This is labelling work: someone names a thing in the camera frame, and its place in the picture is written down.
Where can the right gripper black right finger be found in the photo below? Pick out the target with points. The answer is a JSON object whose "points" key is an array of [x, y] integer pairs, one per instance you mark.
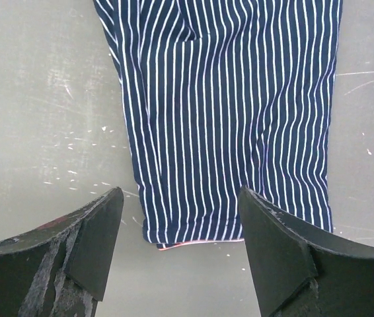
{"points": [[301, 270]]}

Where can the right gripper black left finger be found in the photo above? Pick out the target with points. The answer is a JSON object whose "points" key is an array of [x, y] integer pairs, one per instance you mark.
{"points": [[61, 268]]}

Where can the navy striped boxer underwear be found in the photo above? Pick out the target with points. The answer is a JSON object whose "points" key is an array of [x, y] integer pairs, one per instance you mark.
{"points": [[222, 95]]}

